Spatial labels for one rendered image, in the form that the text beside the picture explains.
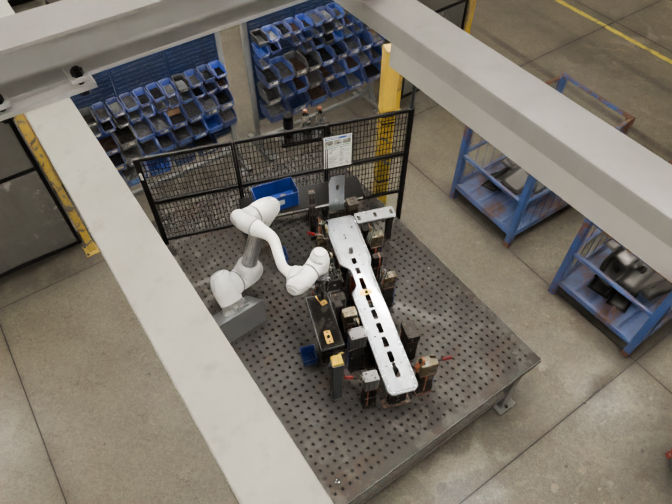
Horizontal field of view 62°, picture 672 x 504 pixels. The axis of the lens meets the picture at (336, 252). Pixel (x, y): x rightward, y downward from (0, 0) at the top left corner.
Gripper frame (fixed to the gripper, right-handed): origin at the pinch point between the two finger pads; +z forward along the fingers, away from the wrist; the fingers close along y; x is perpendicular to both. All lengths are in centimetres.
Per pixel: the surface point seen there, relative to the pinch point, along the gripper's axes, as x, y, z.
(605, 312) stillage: -78, 217, 108
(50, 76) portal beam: -59, -89, -215
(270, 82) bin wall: 239, 100, 33
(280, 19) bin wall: 264, 128, -7
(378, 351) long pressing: -37.7, 15.5, 25.6
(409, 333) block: -40, 37, 23
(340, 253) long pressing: 36, 38, 26
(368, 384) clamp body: -53, -3, 22
